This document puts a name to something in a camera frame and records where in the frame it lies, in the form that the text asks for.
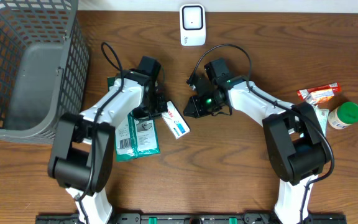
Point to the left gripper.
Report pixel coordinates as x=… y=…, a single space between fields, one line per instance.
x=145 y=115

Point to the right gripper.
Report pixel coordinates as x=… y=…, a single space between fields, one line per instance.
x=194 y=100

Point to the white green box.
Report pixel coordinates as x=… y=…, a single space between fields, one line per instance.
x=175 y=122

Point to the large green box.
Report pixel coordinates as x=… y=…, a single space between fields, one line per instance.
x=135 y=139

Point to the red stick sachet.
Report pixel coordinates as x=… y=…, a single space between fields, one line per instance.
x=302 y=94

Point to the orange small box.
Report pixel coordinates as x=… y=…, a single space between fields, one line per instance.
x=319 y=96

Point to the teal snack packet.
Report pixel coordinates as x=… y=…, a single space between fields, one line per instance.
x=322 y=116

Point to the green lid jar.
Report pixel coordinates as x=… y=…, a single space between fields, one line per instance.
x=343 y=116

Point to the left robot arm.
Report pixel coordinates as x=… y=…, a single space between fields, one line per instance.
x=83 y=148

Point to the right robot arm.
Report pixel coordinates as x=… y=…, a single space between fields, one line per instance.
x=296 y=145

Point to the grey plastic mesh basket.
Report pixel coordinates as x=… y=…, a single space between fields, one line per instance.
x=44 y=63

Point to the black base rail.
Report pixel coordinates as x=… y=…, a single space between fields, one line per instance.
x=247 y=218

